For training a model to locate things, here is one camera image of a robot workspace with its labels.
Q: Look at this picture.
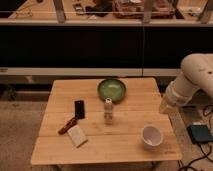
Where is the black floor cable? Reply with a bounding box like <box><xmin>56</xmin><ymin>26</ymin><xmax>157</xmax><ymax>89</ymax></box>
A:
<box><xmin>178</xmin><ymin>104</ymin><xmax>213</xmax><ymax>171</ymax></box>

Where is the dark blue box on floor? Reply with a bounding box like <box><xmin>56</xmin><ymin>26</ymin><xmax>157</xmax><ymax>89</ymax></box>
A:
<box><xmin>187</xmin><ymin>125</ymin><xmax>213</xmax><ymax>144</ymax></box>

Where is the long metal workbench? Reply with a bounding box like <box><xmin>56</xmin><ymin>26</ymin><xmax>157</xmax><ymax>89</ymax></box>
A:
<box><xmin>0</xmin><ymin>0</ymin><xmax>213</xmax><ymax>84</ymax></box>

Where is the red handled tool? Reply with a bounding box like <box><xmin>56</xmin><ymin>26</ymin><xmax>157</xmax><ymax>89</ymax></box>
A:
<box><xmin>58</xmin><ymin>117</ymin><xmax>77</xmax><ymax>135</ymax></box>

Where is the wooden table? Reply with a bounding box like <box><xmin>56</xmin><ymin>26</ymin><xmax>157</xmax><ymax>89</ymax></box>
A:
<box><xmin>31</xmin><ymin>78</ymin><xmax>182</xmax><ymax>165</ymax></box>

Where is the small clear plastic bottle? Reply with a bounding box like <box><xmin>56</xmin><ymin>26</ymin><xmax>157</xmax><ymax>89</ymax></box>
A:
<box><xmin>104</xmin><ymin>98</ymin><xmax>113</xmax><ymax>124</ymax></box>

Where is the white ceramic cup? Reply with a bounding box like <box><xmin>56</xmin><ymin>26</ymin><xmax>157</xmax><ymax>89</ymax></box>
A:
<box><xmin>141</xmin><ymin>125</ymin><xmax>163</xmax><ymax>150</ymax></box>

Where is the black phone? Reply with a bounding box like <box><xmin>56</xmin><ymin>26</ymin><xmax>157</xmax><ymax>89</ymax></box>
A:
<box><xmin>74</xmin><ymin>100</ymin><xmax>85</xmax><ymax>119</ymax></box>

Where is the green ceramic bowl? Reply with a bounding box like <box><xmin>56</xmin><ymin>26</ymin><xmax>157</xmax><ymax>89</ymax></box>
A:
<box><xmin>97</xmin><ymin>78</ymin><xmax>126</xmax><ymax>103</ymax></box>

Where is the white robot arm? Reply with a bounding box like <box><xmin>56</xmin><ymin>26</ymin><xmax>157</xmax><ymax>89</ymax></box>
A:
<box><xmin>159</xmin><ymin>53</ymin><xmax>213</xmax><ymax>114</ymax></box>

